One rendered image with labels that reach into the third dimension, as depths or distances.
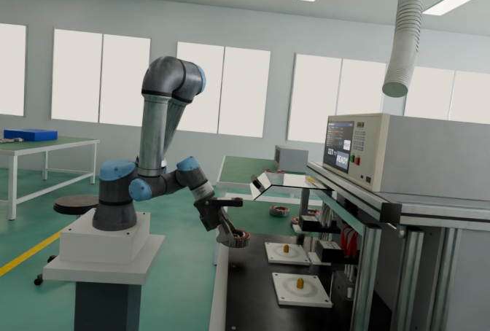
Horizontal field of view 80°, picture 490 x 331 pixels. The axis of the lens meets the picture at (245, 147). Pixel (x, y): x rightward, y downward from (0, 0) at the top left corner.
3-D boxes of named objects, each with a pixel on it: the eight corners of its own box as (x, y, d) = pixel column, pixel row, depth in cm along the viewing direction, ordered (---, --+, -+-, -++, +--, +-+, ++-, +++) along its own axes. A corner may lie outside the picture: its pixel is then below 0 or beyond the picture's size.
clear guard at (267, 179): (253, 200, 98) (254, 183, 98) (249, 184, 122) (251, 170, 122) (348, 208, 100) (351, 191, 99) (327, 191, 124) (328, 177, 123)
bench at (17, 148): (-77, 215, 303) (-77, 143, 296) (43, 178, 492) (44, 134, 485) (13, 222, 307) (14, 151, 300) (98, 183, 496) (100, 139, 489)
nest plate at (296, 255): (268, 262, 106) (268, 259, 105) (264, 245, 121) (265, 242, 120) (309, 265, 106) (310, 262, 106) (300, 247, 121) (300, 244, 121)
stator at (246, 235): (218, 247, 104) (219, 237, 104) (220, 235, 115) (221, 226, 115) (249, 250, 105) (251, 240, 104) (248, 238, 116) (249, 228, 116)
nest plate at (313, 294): (278, 304, 82) (278, 300, 81) (271, 275, 96) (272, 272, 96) (332, 308, 82) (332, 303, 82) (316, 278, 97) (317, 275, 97)
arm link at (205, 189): (209, 178, 111) (207, 183, 103) (215, 189, 112) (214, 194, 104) (192, 187, 111) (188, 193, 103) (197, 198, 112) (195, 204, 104)
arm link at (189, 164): (181, 160, 112) (197, 152, 108) (195, 184, 113) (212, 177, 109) (169, 167, 105) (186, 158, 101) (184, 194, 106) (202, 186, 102)
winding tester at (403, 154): (371, 192, 76) (382, 112, 74) (321, 165, 119) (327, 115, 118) (515, 203, 78) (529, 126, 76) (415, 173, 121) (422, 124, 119)
